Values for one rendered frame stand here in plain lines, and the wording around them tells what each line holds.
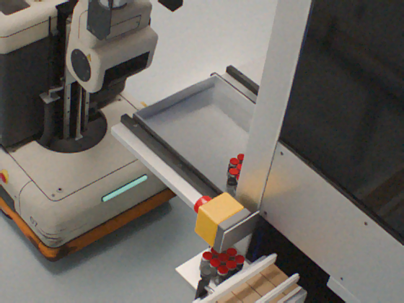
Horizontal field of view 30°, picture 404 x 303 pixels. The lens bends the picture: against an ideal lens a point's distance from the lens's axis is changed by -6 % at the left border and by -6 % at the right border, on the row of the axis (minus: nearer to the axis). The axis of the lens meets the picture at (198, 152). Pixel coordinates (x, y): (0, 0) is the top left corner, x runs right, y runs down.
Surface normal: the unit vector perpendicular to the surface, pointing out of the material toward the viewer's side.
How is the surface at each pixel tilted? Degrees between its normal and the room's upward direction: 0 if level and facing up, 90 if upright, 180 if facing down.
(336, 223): 90
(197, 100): 0
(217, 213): 0
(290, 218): 90
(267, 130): 90
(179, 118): 0
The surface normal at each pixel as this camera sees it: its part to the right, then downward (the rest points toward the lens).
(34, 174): 0.12, -0.72
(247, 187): -0.73, 0.40
